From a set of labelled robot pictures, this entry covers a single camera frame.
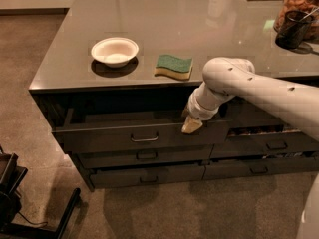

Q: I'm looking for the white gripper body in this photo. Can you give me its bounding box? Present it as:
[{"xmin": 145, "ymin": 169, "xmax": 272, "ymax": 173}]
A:
[{"xmin": 186, "ymin": 83, "xmax": 234, "ymax": 121}]

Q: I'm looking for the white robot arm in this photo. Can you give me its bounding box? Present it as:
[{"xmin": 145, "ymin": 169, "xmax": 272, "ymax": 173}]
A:
[{"xmin": 186, "ymin": 58, "xmax": 319, "ymax": 239}]

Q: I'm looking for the green yellow sponge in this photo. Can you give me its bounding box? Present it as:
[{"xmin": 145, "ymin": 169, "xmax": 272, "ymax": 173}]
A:
[{"xmin": 154, "ymin": 55, "xmax": 193, "ymax": 81}]

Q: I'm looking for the grey kitchen island counter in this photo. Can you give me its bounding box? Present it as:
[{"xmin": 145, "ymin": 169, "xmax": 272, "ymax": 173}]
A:
[{"xmin": 30, "ymin": 0, "xmax": 319, "ymax": 189}]

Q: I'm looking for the white paper bowl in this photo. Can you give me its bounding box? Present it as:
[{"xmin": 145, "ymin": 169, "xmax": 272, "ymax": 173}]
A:
[{"xmin": 91, "ymin": 37, "xmax": 139, "ymax": 68}]

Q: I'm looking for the dark transparent cup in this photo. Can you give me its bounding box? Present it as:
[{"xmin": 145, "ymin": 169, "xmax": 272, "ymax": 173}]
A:
[{"xmin": 275, "ymin": 11, "xmax": 314, "ymax": 50}]

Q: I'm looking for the glass jar of snacks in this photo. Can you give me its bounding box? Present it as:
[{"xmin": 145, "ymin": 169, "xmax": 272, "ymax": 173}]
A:
[{"xmin": 274, "ymin": 0, "xmax": 319, "ymax": 41}]

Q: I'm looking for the black chair frame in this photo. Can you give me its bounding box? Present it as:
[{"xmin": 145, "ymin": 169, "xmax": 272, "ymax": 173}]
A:
[{"xmin": 0, "ymin": 146, "xmax": 81, "ymax": 239}]

